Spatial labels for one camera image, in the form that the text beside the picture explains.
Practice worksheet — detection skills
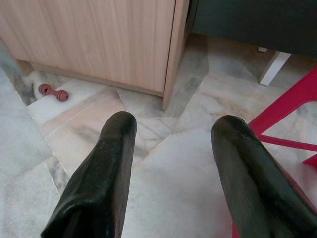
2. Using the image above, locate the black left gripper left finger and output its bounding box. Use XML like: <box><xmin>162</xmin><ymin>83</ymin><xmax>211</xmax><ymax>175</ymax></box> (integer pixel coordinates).
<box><xmin>41</xmin><ymin>111</ymin><xmax>138</xmax><ymax>238</ymax></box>

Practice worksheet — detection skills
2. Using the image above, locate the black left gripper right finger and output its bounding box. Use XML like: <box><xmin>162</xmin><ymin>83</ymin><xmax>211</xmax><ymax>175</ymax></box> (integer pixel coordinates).
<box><xmin>211</xmin><ymin>115</ymin><xmax>317</xmax><ymax>238</ymax></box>

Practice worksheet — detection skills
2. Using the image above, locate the red plastic stool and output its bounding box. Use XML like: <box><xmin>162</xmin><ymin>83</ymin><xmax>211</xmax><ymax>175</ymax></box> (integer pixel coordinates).
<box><xmin>231</xmin><ymin>66</ymin><xmax>317</xmax><ymax>238</ymax></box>

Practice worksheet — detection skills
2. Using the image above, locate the red dumbbell-shaped rubber toy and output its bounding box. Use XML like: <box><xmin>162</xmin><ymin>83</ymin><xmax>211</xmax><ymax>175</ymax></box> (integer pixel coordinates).
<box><xmin>38</xmin><ymin>83</ymin><xmax>70</xmax><ymax>102</ymax></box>

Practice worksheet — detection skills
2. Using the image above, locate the white table leg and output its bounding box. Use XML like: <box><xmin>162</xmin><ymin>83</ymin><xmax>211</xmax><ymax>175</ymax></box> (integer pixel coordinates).
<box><xmin>257</xmin><ymin>47</ymin><xmax>292</xmax><ymax>86</ymax></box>

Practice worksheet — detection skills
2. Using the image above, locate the light wooden cabinet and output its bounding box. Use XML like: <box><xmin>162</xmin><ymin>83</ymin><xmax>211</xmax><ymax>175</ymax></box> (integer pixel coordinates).
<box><xmin>0</xmin><ymin>0</ymin><xmax>189</xmax><ymax>111</ymax></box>

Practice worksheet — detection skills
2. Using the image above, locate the black console table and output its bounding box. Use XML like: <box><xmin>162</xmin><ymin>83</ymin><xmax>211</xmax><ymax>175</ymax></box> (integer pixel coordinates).
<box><xmin>185</xmin><ymin>0</ymin><xmax>317</xmax><ymax>59</ymax></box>

